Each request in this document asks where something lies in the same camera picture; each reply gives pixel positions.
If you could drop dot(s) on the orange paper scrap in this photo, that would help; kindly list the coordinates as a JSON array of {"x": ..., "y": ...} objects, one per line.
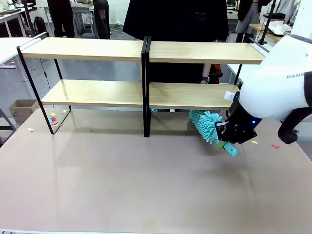
[{"x": 30, "y": 129}]

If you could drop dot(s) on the bystander in grey trousers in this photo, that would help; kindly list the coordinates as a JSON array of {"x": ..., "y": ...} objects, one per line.
[{"x": 247, "y": 17}]

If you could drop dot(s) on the orange chair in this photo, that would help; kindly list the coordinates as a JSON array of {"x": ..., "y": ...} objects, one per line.
[{"x": 215, "y": 72}]

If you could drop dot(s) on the white background desk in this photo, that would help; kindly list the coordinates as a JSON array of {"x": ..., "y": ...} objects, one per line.
[{"x": 14, "y": 17}]

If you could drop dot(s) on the bystander in black trousers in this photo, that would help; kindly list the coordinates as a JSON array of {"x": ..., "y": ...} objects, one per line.
[{"x": 61, "y": 17}]

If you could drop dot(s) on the wooden background workbench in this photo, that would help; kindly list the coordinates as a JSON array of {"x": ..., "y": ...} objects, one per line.
[{"x": 275, "y": 29}]

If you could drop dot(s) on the white side table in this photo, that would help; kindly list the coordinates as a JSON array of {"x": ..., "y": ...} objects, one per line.
[{"x": 12, "y": 47}]

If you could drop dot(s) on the teal microfibre duster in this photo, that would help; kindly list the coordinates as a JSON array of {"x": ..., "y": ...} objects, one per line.
[{"x": 207, "y": 124}]

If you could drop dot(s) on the person in black clothing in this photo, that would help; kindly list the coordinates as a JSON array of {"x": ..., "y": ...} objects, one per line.
[{"x": 175, "y": 22}]

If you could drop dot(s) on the wooden shelf unit black frame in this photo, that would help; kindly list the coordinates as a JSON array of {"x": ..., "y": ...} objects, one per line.
[
  {"x": 83, "y": 48},
  {"x": 195, "y": 54}
]

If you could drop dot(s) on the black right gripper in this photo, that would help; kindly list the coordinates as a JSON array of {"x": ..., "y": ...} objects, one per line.
[{"x": 240, "y": 130}]

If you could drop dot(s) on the teal paper scrap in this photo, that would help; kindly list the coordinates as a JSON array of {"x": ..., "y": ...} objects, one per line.
[{"x": 51, "y": 119}]

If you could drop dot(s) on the black wristwatch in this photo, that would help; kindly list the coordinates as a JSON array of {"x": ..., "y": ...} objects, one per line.
[{"x": 205, "y": 79}]

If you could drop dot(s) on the black backpack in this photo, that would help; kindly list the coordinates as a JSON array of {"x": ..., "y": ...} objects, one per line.
[{"x": 40, "y": 25}]

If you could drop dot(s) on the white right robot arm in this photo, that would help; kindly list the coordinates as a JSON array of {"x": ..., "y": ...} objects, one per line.
[{"x": 273, "y": 85}]

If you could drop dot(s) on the red paper scrap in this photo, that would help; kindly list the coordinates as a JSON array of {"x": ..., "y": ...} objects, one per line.
[
  {"x": 275, "y": 146},
  {"x": 56, "y": 122}
]

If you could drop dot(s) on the black pole with clamp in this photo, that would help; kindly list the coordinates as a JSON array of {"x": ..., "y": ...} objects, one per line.
[{"x": 266, "y": 24}]

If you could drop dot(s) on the person's left forearm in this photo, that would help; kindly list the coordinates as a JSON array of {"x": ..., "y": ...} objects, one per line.
[{"x": 206, "y": 70}]

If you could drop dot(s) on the cardboard box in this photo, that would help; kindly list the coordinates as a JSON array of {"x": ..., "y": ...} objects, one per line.
[{"x": 23, "y": 109}]

